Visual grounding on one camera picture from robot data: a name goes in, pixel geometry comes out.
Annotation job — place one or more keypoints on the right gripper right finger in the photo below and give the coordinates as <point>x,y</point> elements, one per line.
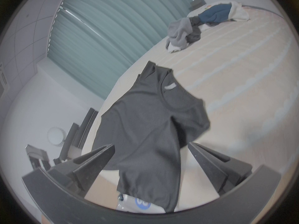
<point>210,169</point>

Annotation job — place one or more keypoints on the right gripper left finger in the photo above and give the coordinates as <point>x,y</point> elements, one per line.
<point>97,169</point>

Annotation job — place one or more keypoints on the black T-shirt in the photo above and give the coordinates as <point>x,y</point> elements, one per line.
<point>144,129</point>

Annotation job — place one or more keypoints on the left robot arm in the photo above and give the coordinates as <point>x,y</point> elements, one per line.
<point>35,152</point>

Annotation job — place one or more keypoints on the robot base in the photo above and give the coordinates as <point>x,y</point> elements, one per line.
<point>126,206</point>

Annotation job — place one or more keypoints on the bed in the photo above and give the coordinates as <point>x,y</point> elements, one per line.
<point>245,78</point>

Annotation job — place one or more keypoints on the pile of clothes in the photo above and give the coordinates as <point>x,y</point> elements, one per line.
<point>179,31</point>

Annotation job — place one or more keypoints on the black chest of drawers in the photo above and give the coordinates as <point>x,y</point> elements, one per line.
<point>88,125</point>

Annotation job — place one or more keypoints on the blue-green curtain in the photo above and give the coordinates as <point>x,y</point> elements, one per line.
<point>88,62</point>
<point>128,13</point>

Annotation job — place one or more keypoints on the white printed pillow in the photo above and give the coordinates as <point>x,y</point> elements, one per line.
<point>193,12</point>

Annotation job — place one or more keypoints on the grey bedside table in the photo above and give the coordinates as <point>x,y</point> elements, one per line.
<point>197,3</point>

